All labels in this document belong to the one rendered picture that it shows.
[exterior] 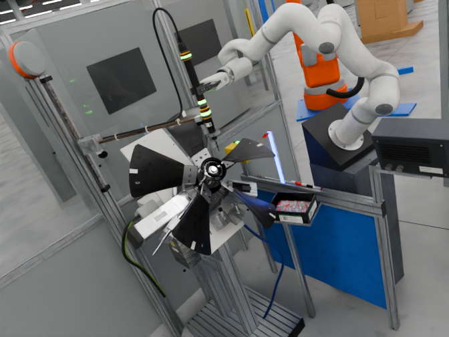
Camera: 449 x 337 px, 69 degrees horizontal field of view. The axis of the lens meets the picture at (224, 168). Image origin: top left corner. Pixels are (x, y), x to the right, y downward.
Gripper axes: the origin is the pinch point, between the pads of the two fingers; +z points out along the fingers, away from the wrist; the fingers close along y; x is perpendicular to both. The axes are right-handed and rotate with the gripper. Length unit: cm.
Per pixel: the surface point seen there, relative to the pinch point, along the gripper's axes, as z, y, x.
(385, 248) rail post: -34, -55, -95
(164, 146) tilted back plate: 6.5, 36.6, -26.6
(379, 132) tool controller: -31, -60, -31
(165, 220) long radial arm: 35, 6, -46
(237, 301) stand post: 16, 8, -118
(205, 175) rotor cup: 15.0, -5.6, -32.7
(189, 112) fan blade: -3.2, 17.2, -11.7
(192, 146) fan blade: 6.1, 10.8, -24.9
